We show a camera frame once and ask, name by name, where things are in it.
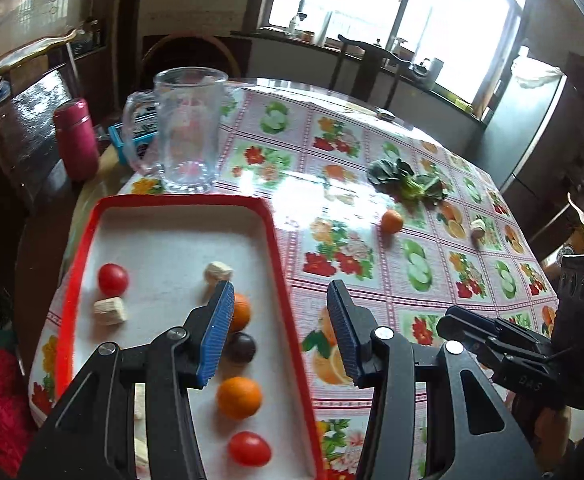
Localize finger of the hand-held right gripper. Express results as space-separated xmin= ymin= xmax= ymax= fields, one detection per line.
xmin=444 ymin=305 xmax=555 ymax=357
xmin=436 ymin=312 xmax=514 ymax=369

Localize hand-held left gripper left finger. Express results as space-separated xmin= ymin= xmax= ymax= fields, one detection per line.
xmin=19 ymin=280 xmax=236 ymax=480

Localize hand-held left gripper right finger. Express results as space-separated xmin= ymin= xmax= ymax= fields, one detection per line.
xmin=326 ymin=280 xmax=540 ymax=480

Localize dark plum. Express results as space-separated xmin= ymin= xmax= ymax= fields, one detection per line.
xmin=222 ymin=331 xmax=258 ymax=366

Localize orange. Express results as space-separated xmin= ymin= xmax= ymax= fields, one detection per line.
xmin=380 ymin=209 xmax=404 ymax=234
xmin=229 ymin=293 xmax=252 ymax=333
xmin=216 ymin=376 xmax=264 ymax=420

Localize red rimmed white tray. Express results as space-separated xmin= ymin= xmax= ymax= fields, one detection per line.
xmin=54 ymin=194 xmax=329 ymax=480

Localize red tomato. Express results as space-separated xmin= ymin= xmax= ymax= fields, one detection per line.
xmin=228 ymin=431 xmax=273 ymax=467
xmin=97 ymin=263 xmax=130 ymax=297

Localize person's right hand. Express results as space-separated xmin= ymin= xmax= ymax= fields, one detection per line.
xmin=507 ymin=394 xmax=572 ymax=468

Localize dark leafy greens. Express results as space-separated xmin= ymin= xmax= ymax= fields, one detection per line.
xmin=366 ymin=158 xmax=450 ymax=206

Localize grey refrigerator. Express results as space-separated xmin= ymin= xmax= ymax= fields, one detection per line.
xmin=467 ymin=52 xmax=568 ymax=191

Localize small blue box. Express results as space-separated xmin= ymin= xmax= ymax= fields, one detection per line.
xmin=108 ymin=110 xmax=159 ymax=166

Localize clear glass mug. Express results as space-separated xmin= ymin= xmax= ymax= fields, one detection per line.
xmin=122 ymin=66 xmax=229 ymax=195

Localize magenta thermos bottle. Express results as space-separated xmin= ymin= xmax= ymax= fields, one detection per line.
xmin=53 ymin=99 xmax=100 ymax=182

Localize dark wooden chair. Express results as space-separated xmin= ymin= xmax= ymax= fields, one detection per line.
xmin=337 ymin=34 xmax=413 ymax=103

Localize round backed chair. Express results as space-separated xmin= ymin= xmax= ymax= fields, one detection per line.
xmin=139 ymin=31 xmax=240 ymax=81

